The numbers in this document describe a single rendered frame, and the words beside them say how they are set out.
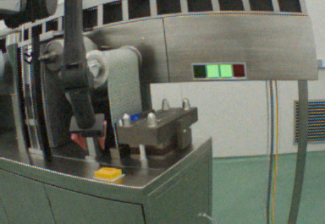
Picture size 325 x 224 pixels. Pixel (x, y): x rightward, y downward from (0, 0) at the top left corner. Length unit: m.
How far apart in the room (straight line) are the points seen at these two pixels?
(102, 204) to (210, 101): 2.98
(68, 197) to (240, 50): 0.95
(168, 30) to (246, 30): 0.37
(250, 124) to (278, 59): 2.56
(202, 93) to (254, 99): 0.61
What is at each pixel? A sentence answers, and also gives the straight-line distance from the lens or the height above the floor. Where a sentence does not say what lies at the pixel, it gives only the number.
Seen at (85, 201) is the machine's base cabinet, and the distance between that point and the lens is 1.36.
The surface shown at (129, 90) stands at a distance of 1.58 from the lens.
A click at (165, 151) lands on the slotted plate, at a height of 0.92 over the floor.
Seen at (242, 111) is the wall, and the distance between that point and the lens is 4.05.
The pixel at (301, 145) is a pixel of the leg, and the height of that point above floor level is 0.79.
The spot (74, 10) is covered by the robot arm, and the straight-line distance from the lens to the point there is 0.91.
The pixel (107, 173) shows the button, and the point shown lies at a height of 0.92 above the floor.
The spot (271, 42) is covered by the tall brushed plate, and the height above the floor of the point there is 1.31.
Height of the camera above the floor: 1.30
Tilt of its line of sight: 8 degrees down
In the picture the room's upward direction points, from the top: 5 degrees counter-clockwise
